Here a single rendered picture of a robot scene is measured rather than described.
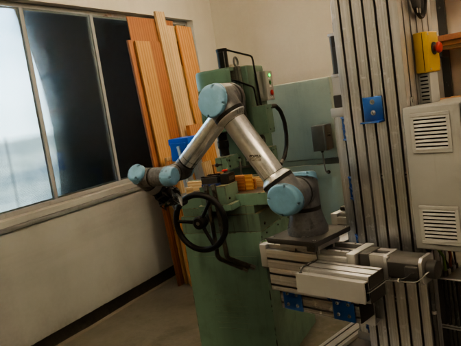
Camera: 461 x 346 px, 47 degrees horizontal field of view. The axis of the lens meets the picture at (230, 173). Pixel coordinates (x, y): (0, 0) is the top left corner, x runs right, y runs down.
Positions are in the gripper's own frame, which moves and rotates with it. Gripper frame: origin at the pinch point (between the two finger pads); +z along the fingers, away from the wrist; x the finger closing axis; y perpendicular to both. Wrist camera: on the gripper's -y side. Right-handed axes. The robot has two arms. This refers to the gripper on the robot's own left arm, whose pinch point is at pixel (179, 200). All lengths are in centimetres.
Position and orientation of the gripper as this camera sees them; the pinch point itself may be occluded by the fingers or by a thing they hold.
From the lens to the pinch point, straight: 236.2
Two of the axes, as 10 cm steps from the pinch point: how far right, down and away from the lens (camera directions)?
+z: 4.4, 4.1, 8.0
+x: 8.5, -4.9, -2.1
